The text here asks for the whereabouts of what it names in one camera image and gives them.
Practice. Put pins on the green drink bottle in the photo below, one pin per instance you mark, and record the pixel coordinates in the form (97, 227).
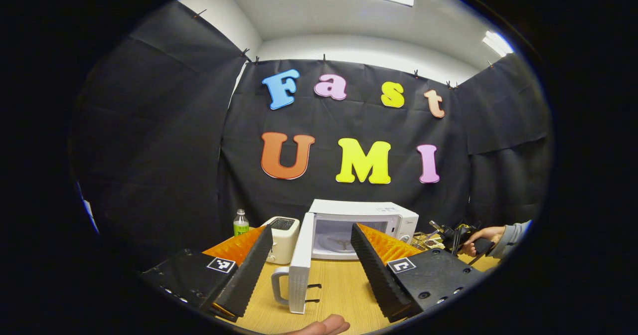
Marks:
(240, 228)

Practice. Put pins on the white microwave oven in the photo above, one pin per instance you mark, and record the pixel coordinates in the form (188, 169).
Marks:
(349, 210)

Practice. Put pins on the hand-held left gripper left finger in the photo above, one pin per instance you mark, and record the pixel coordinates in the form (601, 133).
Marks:
(249, 270)

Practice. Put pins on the glass turntable plate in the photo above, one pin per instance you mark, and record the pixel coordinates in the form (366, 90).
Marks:
(339, 245)

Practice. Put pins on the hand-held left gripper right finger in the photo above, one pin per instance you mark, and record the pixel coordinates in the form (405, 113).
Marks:
(379, 270)

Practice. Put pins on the divided white snack tray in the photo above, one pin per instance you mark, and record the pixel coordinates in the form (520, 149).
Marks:
(432, 244)

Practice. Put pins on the black backdrop cloth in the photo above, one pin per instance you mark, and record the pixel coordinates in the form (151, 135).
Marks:
(149, 150)

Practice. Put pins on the white toaster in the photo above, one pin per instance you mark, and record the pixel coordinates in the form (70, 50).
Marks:
(284, 245)

